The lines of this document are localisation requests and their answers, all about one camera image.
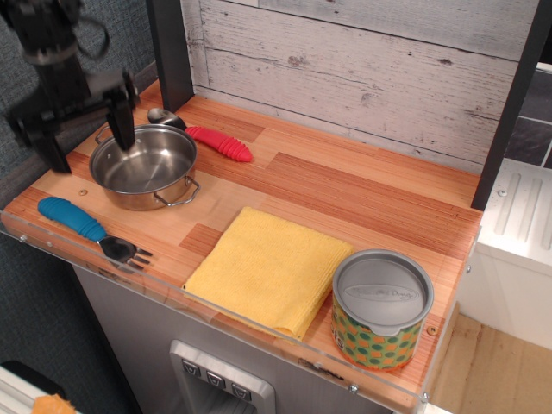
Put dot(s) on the blue handled fork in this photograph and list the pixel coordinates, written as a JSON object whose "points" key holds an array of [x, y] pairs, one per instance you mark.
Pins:
{"points": [[120, 252]]}

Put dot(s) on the grey dispenser panel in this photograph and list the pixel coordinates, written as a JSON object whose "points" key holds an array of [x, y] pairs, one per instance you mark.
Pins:
{"points": [[220, 379]]}

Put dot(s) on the orange cloth piece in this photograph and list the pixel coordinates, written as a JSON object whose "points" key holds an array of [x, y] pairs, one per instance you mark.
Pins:
{"points": [[52, 404]]}

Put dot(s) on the dark grey post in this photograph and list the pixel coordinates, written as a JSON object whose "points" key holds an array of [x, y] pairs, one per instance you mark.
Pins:
{"points": [[167, 29], [531, 54]]}

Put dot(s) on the yellow folded cloth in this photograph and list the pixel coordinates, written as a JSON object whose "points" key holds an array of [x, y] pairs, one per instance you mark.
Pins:
{"points": [[271, 271]]}

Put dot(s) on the dark grey right post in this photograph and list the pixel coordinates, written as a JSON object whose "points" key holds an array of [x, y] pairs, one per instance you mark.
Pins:
{"points": [[531, 54]]}

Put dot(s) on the patterned can with grey lid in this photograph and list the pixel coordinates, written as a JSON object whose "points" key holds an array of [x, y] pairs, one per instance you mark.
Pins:
{"points": [[380, 300]]}

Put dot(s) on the dark grey left post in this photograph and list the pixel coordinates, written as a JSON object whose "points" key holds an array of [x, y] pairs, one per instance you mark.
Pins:
{"points": [[167, 29]]}

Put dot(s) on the white plastic appliance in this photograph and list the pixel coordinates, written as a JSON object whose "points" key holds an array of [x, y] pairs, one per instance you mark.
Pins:
{"points": [[507, 280]]}

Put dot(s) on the red handled spoon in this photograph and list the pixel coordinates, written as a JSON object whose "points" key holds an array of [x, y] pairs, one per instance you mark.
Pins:
{"points": [[224, 144]]}

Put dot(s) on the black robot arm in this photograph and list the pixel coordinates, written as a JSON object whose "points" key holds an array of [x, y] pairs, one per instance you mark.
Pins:
{"points": [[45, 30]]}

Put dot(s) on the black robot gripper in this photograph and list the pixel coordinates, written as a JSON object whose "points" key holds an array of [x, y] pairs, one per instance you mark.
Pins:
{"points": [[67, 97]]}

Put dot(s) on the clear acrylic edge guard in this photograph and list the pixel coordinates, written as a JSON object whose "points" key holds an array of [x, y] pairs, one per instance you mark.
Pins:
{"points": [[166, 340]]}

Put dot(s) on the stainless steel pot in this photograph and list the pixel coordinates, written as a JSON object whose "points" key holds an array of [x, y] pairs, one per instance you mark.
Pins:
{"points": [[157, 172]]}

